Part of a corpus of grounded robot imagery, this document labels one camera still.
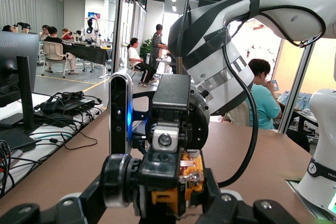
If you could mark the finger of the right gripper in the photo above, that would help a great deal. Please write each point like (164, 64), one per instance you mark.
(157, 221)

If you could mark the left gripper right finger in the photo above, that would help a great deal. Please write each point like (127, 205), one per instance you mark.
(228, 208)

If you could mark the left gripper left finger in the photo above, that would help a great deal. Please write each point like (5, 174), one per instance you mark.
(71, 208)

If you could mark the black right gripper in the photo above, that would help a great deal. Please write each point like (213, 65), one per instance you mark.
(170, 90)

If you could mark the orange black push switch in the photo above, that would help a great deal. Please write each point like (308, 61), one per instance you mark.
(115, 182)

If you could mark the white side desk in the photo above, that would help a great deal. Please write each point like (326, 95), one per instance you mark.
(47, 153)

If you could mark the beige chair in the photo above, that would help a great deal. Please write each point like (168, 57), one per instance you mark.
(241, 115)

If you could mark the black flat device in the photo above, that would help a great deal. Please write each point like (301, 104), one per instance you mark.
(15, 140)

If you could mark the seated person white shirt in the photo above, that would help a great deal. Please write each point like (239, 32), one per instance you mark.
(134, 56)

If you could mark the green potted plant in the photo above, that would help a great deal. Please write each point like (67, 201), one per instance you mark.
(145, 47)

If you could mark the standing person striped shirt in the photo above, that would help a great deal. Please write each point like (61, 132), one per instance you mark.
(156, 43)

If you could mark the black dock box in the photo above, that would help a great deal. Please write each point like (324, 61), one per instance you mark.
(73, 102)

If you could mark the person in teal shirt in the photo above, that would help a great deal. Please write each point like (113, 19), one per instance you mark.
(265, 103)

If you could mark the table with black cloth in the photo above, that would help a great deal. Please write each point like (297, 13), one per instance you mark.
(92, 53)

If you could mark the white humanoid robot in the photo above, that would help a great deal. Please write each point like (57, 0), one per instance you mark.
(90, 32)

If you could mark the person in red shirt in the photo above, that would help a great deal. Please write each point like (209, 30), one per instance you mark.
(67, 36)

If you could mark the white mesh chair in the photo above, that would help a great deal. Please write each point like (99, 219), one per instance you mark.
(52, 49)

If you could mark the seated person black shirt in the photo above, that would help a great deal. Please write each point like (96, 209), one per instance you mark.
(53, 39)

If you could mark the person in pale shirt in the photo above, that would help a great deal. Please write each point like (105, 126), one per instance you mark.
(45, 31)

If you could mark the beige partition panel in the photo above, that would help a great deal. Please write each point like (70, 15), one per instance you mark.
(323, 72)

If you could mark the black Huawei monitor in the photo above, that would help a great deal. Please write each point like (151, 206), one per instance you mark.
(15, 51)

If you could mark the grey curtain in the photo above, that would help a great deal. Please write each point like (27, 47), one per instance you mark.
(26, 9)

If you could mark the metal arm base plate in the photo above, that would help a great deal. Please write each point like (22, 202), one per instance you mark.
(294, 186)

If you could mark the aluminium frame post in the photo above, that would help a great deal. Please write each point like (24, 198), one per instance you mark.
(295, 90)
(119, 24)

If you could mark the blue red wall poster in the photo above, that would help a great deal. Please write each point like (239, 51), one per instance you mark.
(94, 14)

